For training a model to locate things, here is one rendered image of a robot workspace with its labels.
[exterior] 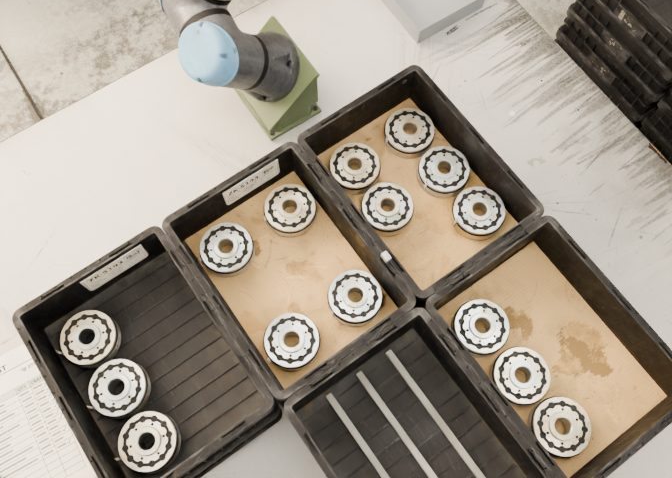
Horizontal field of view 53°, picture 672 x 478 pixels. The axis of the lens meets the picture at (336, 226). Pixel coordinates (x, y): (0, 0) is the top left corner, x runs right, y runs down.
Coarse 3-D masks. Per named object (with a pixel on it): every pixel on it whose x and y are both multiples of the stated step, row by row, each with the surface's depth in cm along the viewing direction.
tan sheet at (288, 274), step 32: (256, 224) 134; (320, 224) 134; (256, 256) 132; (288, 256) 132; (320, 256) 132; (352, 256) 132; (224, 288) 129; (256, 288) 129; (288, 288) 129; (320, 288) 129; (256, 320) 127; (320, 320) 127; (320, 352) 125; (288, 384) 123
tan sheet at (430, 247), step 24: (384, 120) 142; (336, 144) 140; (384, 144) 140; (432, 144) 140; (384, 168) 138; (408, 168) 138; (408, 192) 137; (432, 216) 135; (384, 240) 133; (408, 240) 133; (432, 240) 133; (456, 240) 133; (480, 240) 133; (408, 264) 131; (432, 264) 131; (456, 264) 131
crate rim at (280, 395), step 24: (288, 144) 129; (312, 168) 127; (216, 192) 126; (168, 216) 124; (192, 264) 121; (384, 264) 122; (408, 288) 119; (240, 336) 116; (360, 336) 116; (336, 360) 116
